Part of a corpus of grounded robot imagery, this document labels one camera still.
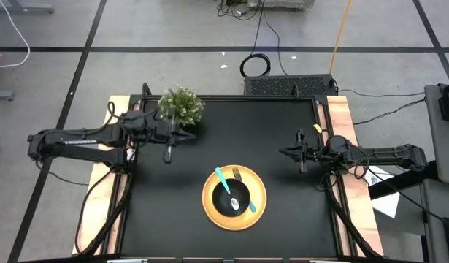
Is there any green artificial potted plant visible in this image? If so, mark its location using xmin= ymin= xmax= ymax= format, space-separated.
xmin=157 ymin=84 xmax=207 ymax=129

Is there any yellow cable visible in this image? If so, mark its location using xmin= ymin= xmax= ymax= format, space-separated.
xmin=329 ymin=0 xmax=353 ymax=76

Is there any black bowl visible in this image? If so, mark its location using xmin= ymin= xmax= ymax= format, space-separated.
xmin=211 ymin=178 xmax=251 ymax=218

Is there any black beam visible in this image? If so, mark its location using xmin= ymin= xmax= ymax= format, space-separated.
xmin=368 ymin=159 xmax=439 ymax=201

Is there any black aluminium table frame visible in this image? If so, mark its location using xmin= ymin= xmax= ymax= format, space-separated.
xmin=76 ymin=82 xmax=385 ymax=263

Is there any black cable tangle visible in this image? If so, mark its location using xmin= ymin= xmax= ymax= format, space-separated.
xmin=215 ymin=0 xmax=264 ymax=22

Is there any grey equipment box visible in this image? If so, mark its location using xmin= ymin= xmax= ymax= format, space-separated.
xmin=247 ymin=0 xmax=315 ymax=11

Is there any teal-handled spoon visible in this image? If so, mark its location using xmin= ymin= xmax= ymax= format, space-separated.
xmin=214 ymin=167 xmax=241 ymax=211

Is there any white paper sheet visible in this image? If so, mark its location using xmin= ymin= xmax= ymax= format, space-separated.
xmin=364 ymin=166 xmax=401 ymax=219

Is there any black screen device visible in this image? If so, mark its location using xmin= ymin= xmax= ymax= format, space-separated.
xmin=438 ymin=79 xmax=449 ymax=123

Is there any yellow plate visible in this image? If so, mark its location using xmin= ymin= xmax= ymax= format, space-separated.
xmin=201 ymin=164 xmax=268 ymax=232

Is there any coiled black cable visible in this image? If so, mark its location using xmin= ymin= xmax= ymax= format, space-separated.
xmin=239 ymin=0 xmax=272 ymax=78

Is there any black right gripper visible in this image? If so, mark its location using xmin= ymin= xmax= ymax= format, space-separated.
xmin=278 ymin=127 xmax=326 ymax=175

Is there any thin black floor cable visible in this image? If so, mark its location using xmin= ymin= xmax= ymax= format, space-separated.
xmin=336 ymin=87 xmax=426 ymax=99
xmin=262 ymin=0 xmax=289 ymax=77
xmin=351 ymin=97 xmax=426 ymax=126

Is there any white cable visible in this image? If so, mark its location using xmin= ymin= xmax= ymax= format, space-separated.
xmin=0 ymin=0 xmax=31 ymax=69

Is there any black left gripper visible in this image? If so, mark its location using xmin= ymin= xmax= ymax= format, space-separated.
xmin=150 ymin=111 xmax=197 ymax=164

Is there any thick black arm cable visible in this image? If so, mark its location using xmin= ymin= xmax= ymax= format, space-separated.
xmin=74 ymin=169 xmax=114 ymax=255

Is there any blue-handled fork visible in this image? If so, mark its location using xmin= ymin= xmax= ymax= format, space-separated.
xmin=231 ymin=166 xmax=258 ymax=214

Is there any grey metal cabinet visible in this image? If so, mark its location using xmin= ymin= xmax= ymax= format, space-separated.
xmin=420 ymin=178 xmax=449 ymax=263
xmin=423 ymin=83 xmax=449 ymax=186

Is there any black perforated computer case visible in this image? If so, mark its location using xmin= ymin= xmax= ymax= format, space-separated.
xmin=243 ymin=74 xmax=337 ymax=98

